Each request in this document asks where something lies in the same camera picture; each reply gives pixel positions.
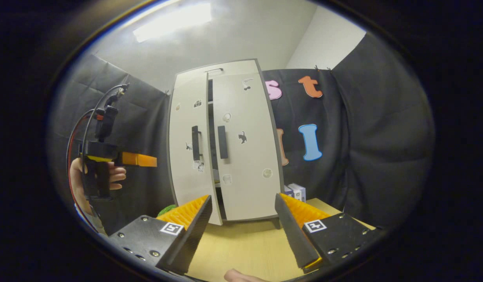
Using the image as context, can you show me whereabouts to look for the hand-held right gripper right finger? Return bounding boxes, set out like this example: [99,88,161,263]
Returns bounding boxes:
[274,193,383,274]

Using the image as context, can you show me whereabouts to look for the black backdrop cloth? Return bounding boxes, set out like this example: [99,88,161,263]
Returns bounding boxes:
[49,33,436,235]

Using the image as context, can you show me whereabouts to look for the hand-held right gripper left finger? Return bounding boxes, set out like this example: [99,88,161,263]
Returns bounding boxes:
[108,195,213,274]

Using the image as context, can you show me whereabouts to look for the white cabinet door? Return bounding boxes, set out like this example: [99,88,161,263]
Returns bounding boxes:
[169,72,223,226]
[212,72,283,222]

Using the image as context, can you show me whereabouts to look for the black cable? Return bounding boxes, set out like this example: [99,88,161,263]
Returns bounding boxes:
[81,83,130,143]

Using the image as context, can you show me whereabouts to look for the white shoe cabinet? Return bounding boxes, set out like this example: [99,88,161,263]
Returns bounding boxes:
[167,59,285,226]

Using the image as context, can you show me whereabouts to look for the red cable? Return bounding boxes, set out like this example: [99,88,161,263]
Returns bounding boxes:
[66,111,103,224]

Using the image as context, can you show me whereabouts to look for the black door handle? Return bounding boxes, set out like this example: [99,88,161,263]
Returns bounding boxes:
[192,125,201,161]
[217,125,229,159]

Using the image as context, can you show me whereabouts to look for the white cabinet drawer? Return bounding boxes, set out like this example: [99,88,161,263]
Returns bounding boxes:
[175,60,261,79]

